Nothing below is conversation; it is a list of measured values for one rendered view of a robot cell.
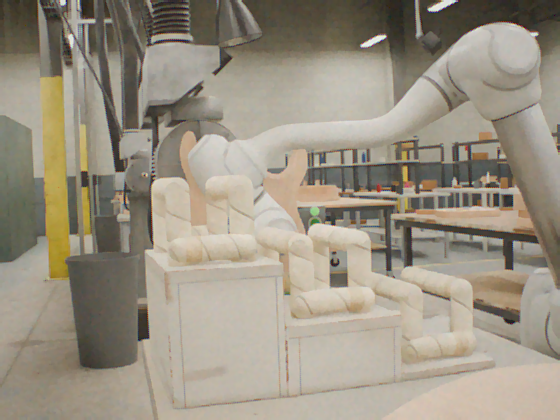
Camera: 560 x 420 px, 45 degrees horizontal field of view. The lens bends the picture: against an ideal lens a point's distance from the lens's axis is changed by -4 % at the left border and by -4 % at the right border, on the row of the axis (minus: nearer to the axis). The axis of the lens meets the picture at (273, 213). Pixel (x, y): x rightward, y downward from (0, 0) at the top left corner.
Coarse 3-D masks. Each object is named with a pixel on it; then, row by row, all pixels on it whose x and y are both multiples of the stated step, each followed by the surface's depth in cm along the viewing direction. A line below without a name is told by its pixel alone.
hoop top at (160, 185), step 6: (156, 180) 102; (162, 180) 94; (168, 180) 88; (174, 180) 87; (180, 180) 87; (156, 186) 97; (162, 186) 90; (168, 186) 87; (174, 186) 86; (180, 186) 87; (186, 186) 87; (156, 192) 97; (162, 192) 90; (162, 198) 94
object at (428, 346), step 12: (432, 336) 97; (444, 336) 97; (456, 336) 97; (468, 336) 98; (408, 348) 96; (420, 348) 95; (432, 348) 96; (444, 348) 96; (456, 348) 97; (468, 348) 97
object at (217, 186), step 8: (216, 176) 103; (224, 176) 97; (232, 176) 91; (240, 176) 89; (208, 184) 104; (216, 184) 98; (224, 184) 92; (232, 184) 89; (240, 184) 89; (248, 184) 89; (208, 192) 105; (216, 192) 98; (224, 192) 93
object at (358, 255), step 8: (352, 248) 94; (360, 248) 93; (368, 248) 94; (352, 256) 94; (360, 256) 93; (368, 256) 94; (352, 264) 94; (360, 264) 93; (368, 264) 94; (352, 272) 94; (360, 272) 93; (368, 272) 94; (352, 280) 94; (360, 280) 94; (368, 280) 94; (360, 312) 94
